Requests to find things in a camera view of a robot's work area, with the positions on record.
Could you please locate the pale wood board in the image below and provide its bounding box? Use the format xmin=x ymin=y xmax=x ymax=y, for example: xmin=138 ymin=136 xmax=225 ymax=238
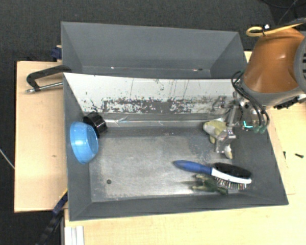
xmin=14 ymin=61 xmax=68 ymax=213

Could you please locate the grey metal bin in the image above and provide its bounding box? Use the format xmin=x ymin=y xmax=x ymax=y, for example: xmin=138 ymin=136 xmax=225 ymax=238
xmin=60 ymin=21 xmax=289 ymax=222

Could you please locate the blue handled brush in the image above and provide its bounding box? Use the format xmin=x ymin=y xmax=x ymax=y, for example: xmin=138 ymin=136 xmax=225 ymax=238
xmin=173 ymin=160 xmax=253 ymax=190

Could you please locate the black round cap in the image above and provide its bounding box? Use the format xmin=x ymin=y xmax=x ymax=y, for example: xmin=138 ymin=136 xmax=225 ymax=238
xmin=82 ymin=111 xmax=109 ymax=139

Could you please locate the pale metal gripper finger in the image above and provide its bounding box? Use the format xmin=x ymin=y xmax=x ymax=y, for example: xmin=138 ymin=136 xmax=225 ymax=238
xmin=214 ymin=128 xmax=237 ymax=154
xmin=211 ymin=95 xmax=229 ymax=112

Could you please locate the pale yellow soft toy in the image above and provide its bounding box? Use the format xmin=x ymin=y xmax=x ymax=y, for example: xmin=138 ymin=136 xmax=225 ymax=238
xmin=202 ymin=119 xmax=234 ymax=160

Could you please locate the blue plastic bowl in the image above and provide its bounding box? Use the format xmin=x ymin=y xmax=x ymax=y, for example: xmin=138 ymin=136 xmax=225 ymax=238
xmin=69 ymin=121 xmax=99 ymax=165

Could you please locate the dark green toy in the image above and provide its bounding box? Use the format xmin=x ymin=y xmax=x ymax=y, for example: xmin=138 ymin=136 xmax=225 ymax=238
xmin=191 ymin=174 xmax=229 ymax=196

